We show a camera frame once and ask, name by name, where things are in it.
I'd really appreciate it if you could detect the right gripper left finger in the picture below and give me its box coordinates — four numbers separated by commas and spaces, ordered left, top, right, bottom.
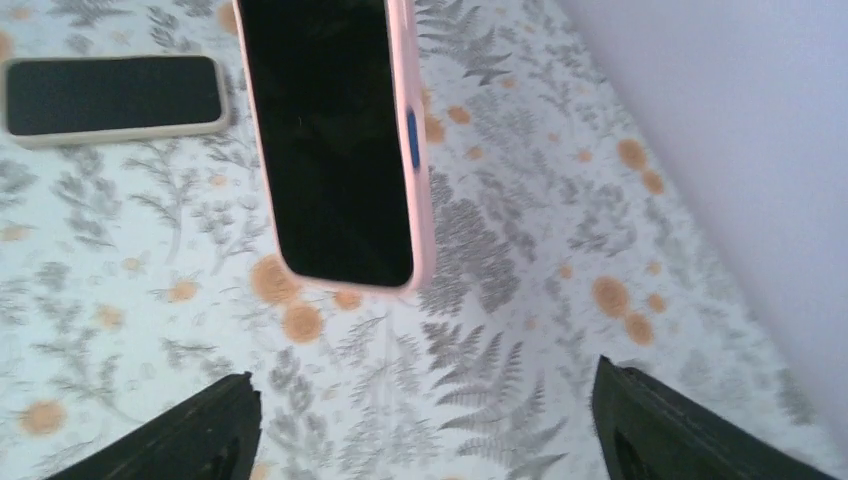
49, 372, 262, 480

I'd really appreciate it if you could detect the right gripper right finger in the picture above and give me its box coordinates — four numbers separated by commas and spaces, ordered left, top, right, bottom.
591, 356, 834, 480

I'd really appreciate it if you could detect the pink phone case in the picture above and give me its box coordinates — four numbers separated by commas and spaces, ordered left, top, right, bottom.
231, 0, 437, 296

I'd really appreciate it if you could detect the black phone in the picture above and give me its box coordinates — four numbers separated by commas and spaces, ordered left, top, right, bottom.
237, 0, 415, 289

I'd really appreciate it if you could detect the floral table mat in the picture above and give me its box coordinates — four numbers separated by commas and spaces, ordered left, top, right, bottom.
1, 1, 847, 479

